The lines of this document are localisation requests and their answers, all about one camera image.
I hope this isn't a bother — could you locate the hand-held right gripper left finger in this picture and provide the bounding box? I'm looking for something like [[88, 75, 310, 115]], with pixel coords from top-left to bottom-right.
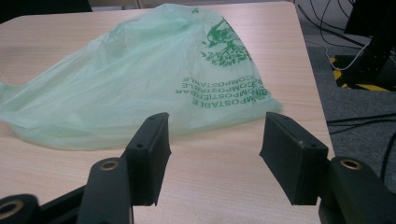
[[122, 112, 172, 207]]

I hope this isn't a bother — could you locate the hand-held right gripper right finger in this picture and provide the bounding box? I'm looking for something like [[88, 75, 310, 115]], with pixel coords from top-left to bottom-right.
[[260, 111, 330, 206]]

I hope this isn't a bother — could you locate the green plastic bag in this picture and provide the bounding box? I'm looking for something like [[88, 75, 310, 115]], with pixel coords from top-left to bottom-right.
[[0, 3, 284, 151]]

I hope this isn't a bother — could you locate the black stand with striped base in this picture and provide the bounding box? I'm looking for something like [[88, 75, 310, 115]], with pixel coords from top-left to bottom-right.
[[330, 31, 396, 92]]

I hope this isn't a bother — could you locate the black curtain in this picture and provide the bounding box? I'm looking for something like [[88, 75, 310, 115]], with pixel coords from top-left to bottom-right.
[[344, 0, 396, 40], [0, 0, 93, 24]]

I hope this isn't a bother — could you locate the thin black cable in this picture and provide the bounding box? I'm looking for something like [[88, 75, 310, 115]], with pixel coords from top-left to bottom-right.
[[295, 2, 370, 49], [326, 112, 396, 135], [309, 0, 347, 32], [379, 130, 396, 185]]

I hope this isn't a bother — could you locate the thin white cable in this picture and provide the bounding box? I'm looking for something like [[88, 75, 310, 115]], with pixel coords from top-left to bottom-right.
[[323, 40, 372, 71]]

